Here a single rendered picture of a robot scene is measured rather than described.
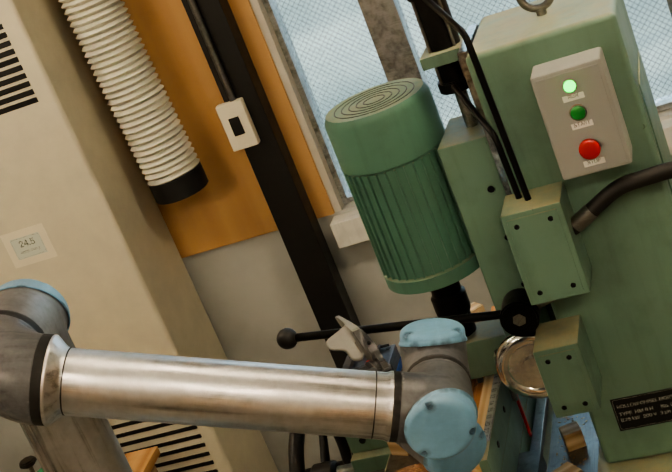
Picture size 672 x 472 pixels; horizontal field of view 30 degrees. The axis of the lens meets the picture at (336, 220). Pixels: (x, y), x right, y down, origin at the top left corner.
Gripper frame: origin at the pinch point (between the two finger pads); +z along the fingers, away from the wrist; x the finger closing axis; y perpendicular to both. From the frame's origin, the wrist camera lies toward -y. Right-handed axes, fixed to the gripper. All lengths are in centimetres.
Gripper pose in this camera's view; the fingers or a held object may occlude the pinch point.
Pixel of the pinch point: (349, 355)
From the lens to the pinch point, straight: 204.6
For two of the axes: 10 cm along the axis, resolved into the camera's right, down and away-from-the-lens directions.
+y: -8.7, 3.4, -3.7
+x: 1.9, 9.1, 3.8
